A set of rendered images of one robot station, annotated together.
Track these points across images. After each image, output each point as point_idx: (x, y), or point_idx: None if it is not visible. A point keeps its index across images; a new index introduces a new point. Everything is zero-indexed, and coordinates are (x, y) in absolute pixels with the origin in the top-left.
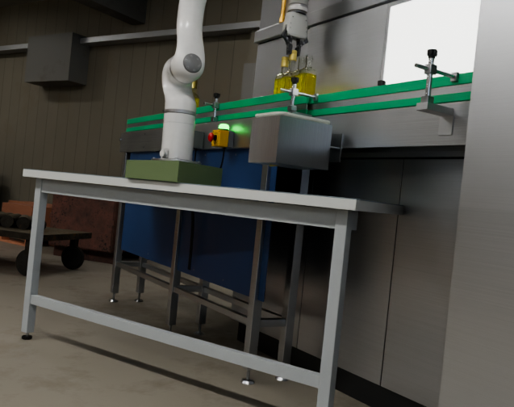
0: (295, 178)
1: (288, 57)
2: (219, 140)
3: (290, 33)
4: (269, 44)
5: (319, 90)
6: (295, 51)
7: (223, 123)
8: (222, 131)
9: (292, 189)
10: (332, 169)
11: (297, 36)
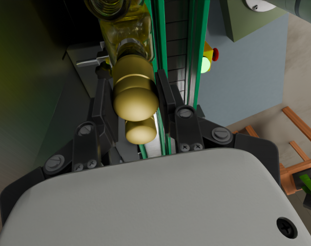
0: (84, 29)
1: (135, 123)
2: (208, 44)
3: (236, 153)
4: None
5: (9, 7)
6: (131, 83)
7: (207, 64)
8: (209, 49)
9: (88, 29)
10: None
11: (140, 160)
